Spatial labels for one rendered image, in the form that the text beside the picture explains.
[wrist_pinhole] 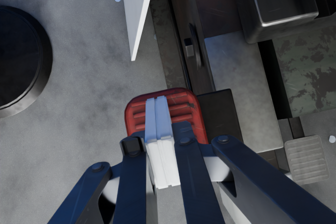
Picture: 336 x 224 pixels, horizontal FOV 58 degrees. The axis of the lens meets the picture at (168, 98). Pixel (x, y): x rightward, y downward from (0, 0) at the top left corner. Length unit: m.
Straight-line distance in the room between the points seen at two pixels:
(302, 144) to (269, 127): 0.55
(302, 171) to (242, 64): 0.59
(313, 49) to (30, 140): 0.91
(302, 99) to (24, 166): 0.92
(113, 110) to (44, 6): 0.43
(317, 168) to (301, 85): 0.57
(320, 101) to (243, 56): 0.10
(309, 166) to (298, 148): 0.05
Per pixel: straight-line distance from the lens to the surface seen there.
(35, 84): 1.07
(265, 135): 0.35
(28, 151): 1.10
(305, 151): 0.90
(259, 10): 0.31
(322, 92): 0.37
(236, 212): 0.38
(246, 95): 0.35
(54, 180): 1.07
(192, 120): 0.23
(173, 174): 0.17
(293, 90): 0.36
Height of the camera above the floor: 0.98
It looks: 83 degrees down
